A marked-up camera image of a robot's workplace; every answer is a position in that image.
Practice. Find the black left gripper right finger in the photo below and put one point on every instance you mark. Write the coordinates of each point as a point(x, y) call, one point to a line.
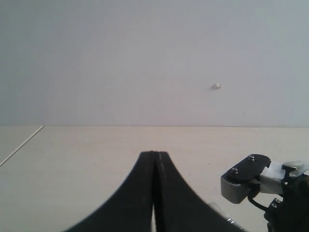
point(177, 208)

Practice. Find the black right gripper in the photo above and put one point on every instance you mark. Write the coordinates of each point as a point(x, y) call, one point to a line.
point(291, 214)

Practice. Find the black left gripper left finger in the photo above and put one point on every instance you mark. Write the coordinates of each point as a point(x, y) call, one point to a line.
point(129, 209)

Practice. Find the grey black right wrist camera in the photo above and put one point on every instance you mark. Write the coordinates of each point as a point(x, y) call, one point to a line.
point(259, 171)

